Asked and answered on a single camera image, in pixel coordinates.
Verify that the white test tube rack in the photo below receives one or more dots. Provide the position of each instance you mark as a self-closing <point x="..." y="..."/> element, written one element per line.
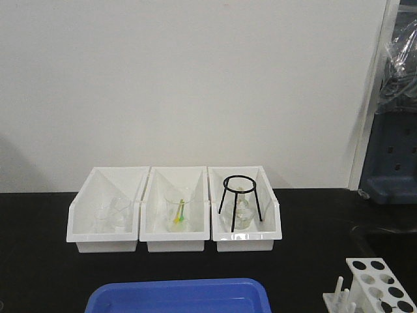
<point x="374" y="288"/>

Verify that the middle white storage bin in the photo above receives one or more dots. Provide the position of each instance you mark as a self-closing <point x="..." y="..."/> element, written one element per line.
<point x="152" y="228"/>

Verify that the white storage bin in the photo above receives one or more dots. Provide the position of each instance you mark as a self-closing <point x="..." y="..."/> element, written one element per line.
<point x="101" y="185"/>
<point x="260" y="236"/>
<point x="152" y="228"/>

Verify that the round glass flask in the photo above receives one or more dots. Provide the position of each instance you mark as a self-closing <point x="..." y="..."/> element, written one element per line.
<point x="239" y="210"/>

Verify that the right white storage bin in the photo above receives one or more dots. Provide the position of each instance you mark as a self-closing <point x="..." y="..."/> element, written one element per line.
<point x="260" y="236"/>

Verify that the small glass beakers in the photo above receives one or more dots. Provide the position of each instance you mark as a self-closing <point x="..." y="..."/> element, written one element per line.
<point x="113" y="217"/>

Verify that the left white storage bin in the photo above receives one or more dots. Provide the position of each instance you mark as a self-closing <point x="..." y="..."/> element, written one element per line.
<point x="101" y="185"/>

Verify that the blue plastic tray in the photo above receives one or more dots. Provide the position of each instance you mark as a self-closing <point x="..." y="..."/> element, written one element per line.
<point x="200" y="295"/>

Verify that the blue-grey drying pegboard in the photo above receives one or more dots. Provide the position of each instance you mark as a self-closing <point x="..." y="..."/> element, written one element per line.
<point x="389" y="170"/>

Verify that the plastic bag of pegs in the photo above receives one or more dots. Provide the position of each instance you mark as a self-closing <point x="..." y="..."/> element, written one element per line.
<point x="398" y="90"/>

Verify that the black sink basin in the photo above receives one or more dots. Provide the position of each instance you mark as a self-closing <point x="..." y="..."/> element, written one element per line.
<point x="396" y="247"/>

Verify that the black wire tripod stand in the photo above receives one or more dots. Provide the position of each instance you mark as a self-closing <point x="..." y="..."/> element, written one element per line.
<point x="244" y="185"/>

